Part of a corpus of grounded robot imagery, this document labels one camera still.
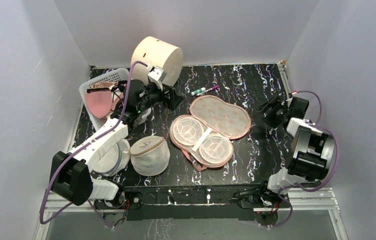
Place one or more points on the floral mesh laundry bag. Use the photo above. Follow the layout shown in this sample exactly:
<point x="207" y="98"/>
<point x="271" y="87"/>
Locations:
<point x="205" y="135"/>

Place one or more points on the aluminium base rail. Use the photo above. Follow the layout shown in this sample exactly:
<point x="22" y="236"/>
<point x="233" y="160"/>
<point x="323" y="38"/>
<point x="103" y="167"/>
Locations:
<point x="213" y="201"/>

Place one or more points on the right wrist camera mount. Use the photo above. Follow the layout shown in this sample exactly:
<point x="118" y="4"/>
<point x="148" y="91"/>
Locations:
<point x="294" y="94"/>

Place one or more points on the white round mesh bag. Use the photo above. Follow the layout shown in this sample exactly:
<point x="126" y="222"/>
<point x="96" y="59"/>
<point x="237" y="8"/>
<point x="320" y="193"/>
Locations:
<point x="150" y="156"/>

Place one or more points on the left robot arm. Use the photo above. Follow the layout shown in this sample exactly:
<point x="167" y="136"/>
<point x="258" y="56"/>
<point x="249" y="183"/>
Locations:
<point x="71" y="172"/>

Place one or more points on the pink black bra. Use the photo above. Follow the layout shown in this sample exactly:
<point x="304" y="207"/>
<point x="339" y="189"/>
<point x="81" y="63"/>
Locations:
<point x="102" y="98"/>

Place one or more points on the purple marker pen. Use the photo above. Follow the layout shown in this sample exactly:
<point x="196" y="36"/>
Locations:
<point x="207" y="90"/>

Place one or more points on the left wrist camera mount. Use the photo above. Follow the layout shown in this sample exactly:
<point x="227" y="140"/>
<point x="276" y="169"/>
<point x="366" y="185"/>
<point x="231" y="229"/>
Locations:
<point x="157" y="76"/>

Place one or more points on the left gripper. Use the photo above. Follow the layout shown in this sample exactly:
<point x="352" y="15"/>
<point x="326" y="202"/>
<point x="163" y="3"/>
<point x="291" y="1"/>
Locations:
<point x="174" y="99"/>

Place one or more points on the white plastic basket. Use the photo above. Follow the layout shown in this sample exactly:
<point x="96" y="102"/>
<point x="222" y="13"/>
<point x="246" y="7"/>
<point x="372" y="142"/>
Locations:
<point x="99" y="75"/>

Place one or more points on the green white glue stick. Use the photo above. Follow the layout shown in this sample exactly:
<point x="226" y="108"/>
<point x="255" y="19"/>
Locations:
<point x="198" y="91"/>

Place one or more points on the cream cylindrical drum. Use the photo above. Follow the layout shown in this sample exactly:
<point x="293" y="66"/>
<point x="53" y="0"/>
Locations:
<point x="156" y="52"/>

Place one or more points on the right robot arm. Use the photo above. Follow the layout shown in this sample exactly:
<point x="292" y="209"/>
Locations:
<point x="311" y="150"/>

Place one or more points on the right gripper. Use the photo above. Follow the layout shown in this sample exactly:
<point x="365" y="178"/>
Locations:
<point x="270" y="110"/>

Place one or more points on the flat round mesh bag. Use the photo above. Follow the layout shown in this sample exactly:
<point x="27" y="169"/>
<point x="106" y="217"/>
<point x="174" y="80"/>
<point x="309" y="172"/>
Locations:
<point x="114" y="160"/>

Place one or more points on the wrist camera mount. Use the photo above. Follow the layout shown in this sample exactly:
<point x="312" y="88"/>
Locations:
<point x="157" y="76"/>
<point x="294" y="94"/>

